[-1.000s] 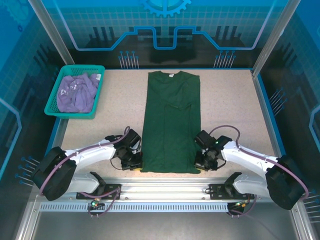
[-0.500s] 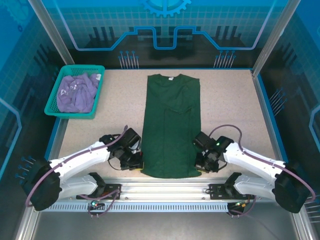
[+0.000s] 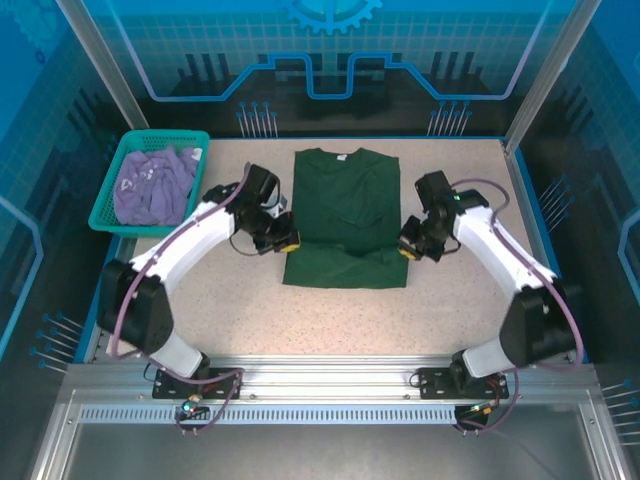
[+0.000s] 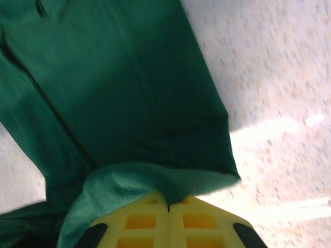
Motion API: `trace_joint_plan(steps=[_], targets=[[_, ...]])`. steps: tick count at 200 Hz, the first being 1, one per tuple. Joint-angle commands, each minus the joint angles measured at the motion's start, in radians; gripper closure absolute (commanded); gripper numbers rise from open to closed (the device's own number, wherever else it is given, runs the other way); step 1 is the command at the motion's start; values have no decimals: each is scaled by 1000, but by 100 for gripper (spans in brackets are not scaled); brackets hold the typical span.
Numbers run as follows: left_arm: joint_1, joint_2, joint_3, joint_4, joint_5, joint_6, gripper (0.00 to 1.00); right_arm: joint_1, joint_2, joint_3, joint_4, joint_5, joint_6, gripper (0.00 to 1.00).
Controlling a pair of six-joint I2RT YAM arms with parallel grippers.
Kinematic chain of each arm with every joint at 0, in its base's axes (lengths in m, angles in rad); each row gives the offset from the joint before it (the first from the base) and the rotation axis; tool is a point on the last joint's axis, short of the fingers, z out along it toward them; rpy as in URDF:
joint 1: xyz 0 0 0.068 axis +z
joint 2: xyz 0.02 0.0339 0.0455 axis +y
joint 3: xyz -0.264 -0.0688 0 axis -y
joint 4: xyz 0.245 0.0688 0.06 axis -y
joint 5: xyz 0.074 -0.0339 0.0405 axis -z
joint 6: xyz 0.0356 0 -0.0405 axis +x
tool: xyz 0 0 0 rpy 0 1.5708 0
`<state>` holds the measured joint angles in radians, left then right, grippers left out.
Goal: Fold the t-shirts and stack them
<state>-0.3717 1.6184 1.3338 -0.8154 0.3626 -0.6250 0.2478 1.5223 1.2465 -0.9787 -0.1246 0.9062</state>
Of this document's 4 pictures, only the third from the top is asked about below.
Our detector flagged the dark green t-shirt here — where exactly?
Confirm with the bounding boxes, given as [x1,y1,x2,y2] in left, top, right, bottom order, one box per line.
[282,147,409,291]

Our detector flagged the purple t-shirt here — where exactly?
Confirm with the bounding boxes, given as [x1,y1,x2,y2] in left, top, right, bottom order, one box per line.
[113,144,201,227]

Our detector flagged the teal plastic basket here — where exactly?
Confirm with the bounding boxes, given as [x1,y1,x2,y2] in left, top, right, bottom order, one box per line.
[88,129,212,235]

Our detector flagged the slotted aluminium strip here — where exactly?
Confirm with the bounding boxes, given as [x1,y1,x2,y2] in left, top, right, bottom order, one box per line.
[78,405,460,427]

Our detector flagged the small electronics board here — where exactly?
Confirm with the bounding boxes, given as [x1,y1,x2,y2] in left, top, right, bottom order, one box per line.
[459,398,503,420]
[180,393,211,420]

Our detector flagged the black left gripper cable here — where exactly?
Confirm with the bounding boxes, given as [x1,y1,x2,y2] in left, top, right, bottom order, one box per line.
[228,233,262,257]

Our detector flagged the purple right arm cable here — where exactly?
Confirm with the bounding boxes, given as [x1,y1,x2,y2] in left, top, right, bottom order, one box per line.
[449,177,586,436]

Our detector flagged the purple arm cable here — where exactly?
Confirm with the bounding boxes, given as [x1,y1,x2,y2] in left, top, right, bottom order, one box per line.
[449,177,586,436]
[109,162,246,436]

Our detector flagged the aluminium mounting rail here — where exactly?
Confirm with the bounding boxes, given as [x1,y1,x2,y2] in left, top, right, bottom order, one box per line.
[64,355,601,401]

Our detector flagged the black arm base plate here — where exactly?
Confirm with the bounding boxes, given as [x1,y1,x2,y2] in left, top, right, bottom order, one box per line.
[152,366,244,401]
[417,366,510,401]

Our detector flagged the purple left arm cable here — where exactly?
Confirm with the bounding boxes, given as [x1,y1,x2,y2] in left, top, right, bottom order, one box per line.
[109,162,246,436]

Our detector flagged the aluminium frame post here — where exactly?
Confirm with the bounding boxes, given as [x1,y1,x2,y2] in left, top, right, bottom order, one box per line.
[501,0,603,156]
[54,0,151,132]

